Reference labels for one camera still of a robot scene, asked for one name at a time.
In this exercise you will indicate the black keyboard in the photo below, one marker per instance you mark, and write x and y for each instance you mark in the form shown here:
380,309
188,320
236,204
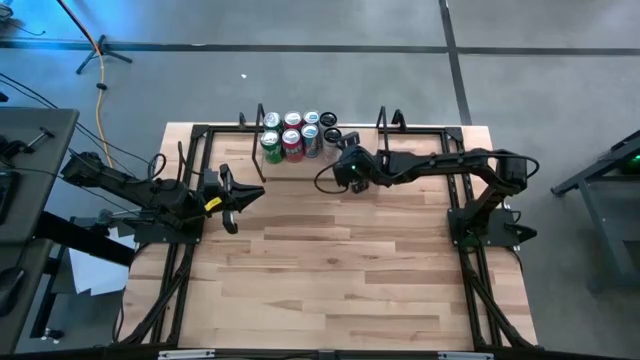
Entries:
6,197

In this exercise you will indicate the silver metal bracket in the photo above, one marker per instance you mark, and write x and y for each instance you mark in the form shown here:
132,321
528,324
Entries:
185,355
465,356

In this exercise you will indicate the black tripod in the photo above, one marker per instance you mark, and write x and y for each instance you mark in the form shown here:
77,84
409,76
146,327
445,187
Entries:
102,50

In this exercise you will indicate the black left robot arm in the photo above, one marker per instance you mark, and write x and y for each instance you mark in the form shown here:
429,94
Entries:
125,187

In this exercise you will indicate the dark grey metal cart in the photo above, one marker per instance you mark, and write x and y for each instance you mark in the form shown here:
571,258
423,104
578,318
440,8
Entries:
600,225

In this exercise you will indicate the black computer mouse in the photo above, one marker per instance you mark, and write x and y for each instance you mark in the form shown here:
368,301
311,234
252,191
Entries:
10,292

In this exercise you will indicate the black desk clamp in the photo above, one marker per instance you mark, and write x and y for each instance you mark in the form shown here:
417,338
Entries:
37,137

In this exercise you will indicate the orange red Fanta can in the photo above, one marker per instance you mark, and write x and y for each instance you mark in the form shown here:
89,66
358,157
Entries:
292,145
293,120

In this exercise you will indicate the black metal rack frame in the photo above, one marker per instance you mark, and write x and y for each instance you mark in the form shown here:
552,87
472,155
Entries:
310,170

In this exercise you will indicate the black metal rig frame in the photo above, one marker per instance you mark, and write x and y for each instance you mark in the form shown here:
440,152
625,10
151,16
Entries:
320,129

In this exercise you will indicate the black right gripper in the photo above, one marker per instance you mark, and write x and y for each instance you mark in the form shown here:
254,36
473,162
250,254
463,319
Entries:
357,167

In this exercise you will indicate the green Sprite can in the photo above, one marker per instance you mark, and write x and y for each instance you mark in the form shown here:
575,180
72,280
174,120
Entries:
272,120
271,147

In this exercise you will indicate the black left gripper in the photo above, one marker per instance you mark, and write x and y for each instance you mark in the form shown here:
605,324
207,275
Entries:
220,192

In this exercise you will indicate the silver blue Red Bull can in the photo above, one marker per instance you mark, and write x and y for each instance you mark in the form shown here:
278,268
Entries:
311,117
310,140

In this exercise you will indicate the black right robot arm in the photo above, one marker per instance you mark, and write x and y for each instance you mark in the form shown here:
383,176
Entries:
450,162

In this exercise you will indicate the grey desk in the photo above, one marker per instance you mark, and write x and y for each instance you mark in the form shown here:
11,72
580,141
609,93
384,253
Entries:
30,200

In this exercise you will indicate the white paper sheets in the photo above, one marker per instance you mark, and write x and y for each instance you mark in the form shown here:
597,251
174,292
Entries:
95,275

